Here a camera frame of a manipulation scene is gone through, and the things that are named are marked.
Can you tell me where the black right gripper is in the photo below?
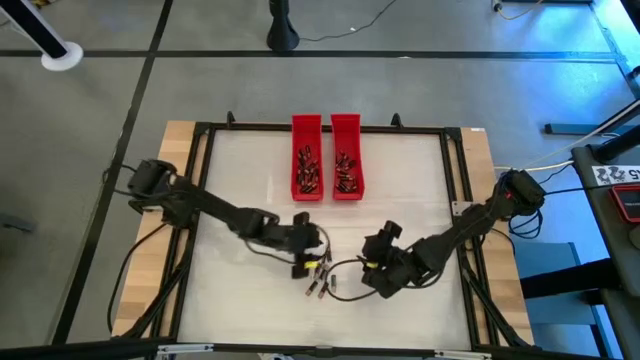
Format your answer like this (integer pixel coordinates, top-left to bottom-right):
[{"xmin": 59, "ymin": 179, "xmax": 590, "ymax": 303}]
[{"xmin": 360, "ymin": 232, "xmax": 426, "ymax": 300}]

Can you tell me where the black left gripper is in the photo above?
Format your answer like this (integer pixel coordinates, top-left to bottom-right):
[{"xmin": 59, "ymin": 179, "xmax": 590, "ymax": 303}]
[{"xmin": 272, "ymin": 222, "xmax": 324, "ymax": 280}]

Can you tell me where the red plastic bin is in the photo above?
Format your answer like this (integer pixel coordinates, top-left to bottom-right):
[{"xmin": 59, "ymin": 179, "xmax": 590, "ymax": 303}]
[
  {"xmin": 329, "ymin": 113, "xmax": 366, "ymax": 202},
  {"xmin": 290, "ymin": 113, "xmax": 325, "ymax": 203}
]

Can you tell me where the black desk crossbar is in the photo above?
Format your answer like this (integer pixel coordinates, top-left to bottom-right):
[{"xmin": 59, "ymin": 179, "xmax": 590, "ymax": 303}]
[{"xmin": 519, "ymin": 258, "xmax": 624, "ymax": 301}]

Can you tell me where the black floor stand pole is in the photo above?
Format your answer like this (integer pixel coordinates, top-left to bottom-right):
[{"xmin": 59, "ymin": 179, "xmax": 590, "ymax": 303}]
[{"xmin": 265, "ymin": 0, "xmax": 301, "ymax": 52}]

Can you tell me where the dark grey side desk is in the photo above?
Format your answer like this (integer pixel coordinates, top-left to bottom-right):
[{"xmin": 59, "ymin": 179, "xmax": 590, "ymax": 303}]
[{"xmin": 571, "ymin": 143, "xmax": 640, "ymax": 360}]

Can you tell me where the white printed label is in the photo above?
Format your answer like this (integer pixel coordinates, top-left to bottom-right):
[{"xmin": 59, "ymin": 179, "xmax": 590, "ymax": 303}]
[{"xmin": 591, "ymin": 164, "xmax": 640, "ymax": 187}]

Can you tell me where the black floor stand foot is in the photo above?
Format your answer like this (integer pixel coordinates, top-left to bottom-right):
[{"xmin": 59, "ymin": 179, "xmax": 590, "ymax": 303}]
[{"xmin": 543, "ymin": 97, "xmax": 640, "ymax": 137}]

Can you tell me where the red black device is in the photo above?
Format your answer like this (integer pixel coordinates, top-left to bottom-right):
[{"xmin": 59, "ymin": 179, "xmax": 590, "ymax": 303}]
[{"xmin": 610, "ymin": 183, "xmax": 640, "ymax": 224}]

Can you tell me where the black pole white base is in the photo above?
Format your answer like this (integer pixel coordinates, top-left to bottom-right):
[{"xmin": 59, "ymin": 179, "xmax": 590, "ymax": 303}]
[{"xmin": 0, "ymin": 0, "xmax": 85, "ymax": 73}]

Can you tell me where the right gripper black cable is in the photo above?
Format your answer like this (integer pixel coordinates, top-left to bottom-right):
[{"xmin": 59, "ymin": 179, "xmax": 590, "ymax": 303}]
[{"xmin": 325, "ymin": 257, "xmax": 381, "ymax": 303}]

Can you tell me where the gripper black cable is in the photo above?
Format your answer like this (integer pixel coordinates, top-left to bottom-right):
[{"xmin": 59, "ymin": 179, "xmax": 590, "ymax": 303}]
[
  {"xmin": 325, "ymin": 257, "xmax": 381, "ymax": 303},
  {"xmin": 243, "ymin": 224, "xmax": 332, "ymax": 265}
]

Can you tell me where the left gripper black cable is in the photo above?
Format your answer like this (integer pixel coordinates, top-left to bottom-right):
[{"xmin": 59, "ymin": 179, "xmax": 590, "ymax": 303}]
[{"xmin": 243, "ymin": 224, "xmax": 332, "ymax": 265}]

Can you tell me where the silver frame bracket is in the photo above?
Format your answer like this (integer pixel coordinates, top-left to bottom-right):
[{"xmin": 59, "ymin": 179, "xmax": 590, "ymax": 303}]
[
  {"xmin": 433, "ymin": 349, "xmax": 494, "ymax": 360},
  {"xmin": 156, "ymin": 342, "xmax": 215, "ymax": 357}
]

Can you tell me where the black table frame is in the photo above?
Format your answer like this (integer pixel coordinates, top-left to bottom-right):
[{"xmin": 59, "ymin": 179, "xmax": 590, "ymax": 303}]
[{"xmin": 130, "ymin": 110, "xmax": 535, "ymax": 357}]

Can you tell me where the dark blue cable coil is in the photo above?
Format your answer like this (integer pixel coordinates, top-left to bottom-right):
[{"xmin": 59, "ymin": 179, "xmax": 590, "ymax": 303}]
[{"xmin": 507, "ymin": 207, "xmax": 545, "ymax": 241}]

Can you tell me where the long black floor cable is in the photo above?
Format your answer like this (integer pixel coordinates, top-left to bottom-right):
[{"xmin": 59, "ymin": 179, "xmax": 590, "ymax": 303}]
[{"xmin": 105, "ymin": 222, "xmax": 169, "ymax": 335}]

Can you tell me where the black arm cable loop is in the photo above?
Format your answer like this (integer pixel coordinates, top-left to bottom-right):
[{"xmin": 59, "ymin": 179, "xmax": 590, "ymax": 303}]
[{"xmin": 101, "ymin": 163, "xmax": 139, "ymax": 199}]

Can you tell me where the white cable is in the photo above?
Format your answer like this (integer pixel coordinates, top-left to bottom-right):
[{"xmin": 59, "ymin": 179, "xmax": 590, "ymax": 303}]
[{"xmin": 492, "ymin": 112, "xmax": 640, "ymax": 174}]

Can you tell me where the thin black floor cable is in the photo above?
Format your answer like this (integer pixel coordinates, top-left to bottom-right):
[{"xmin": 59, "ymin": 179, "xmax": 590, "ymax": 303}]
[{"xmin": 298, "ymin": 0, "xmax": 399, "ymax": 43}]

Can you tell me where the yellowish floor cable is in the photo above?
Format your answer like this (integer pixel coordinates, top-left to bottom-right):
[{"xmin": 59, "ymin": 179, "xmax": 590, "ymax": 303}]
[{"xmin": 492, "ymin": 0, "xmax": 544, "ymax": 22}]

